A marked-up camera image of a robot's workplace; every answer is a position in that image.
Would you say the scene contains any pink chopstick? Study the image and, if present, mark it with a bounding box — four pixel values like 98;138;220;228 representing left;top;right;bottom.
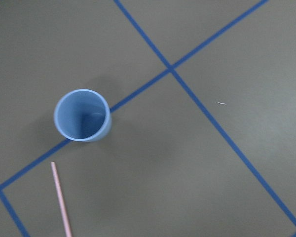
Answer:
51;161;73;237

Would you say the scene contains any light blue plastic cup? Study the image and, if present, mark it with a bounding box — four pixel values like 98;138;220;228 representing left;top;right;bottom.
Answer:
53;89;112;142

